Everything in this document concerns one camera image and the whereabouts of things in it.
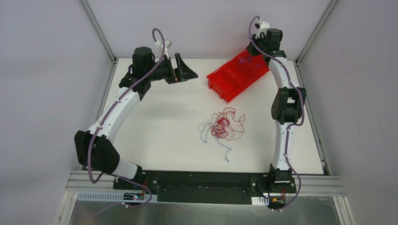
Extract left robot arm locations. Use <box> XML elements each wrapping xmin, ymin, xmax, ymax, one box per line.
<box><xmin>74</xmin><ymin>46</ymin><xmax>198</xmax><ymax>190</ymax></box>

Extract red wire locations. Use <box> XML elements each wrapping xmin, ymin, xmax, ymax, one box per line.
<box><xmin>199</xmin><ymin>107</ymin><xmax>246</xmax><ymax>141</ymax></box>

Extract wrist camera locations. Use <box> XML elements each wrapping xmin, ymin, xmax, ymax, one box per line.
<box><xmin>255</xmin><ymin>19</ymin><xmax>270</xmax><ymax>36</ymax></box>
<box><xmin>155</xmin><ymin>39</ymin><xmax>172</xmax><ymax>59</ymax></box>

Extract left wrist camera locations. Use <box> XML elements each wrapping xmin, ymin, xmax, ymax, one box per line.
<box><xmin>155</xmin><ymin>39</ymin><xmax>172</xmax><ymax>59</ymax></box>

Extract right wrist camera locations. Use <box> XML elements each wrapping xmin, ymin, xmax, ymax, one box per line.
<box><xmin>255</xmin><ymin>19</ymin><xmax>270</xmax><ymax>36</ymax></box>

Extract red plastic bin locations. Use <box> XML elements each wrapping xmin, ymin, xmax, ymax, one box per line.
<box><xmin>207</xmin><ymin>50</ymin><xmax>269</xmax><ymax>103</ymax></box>

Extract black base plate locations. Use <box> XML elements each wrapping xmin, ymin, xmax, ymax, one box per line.
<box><xmin>113</xmin><ymin>170</ymin><xmax>301</xmax><ymax>204</ymax></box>

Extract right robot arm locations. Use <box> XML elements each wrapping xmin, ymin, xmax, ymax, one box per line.
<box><xmin>247</xmin><ymin>28</ymin><xmax>306</xmax><ymax>194</ymax></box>

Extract aluminium frame rail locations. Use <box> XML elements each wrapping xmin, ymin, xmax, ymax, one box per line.
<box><xmin>66</xmin><ymin>170</ymin><xmax>346</xmax><ymax>197</ymax></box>

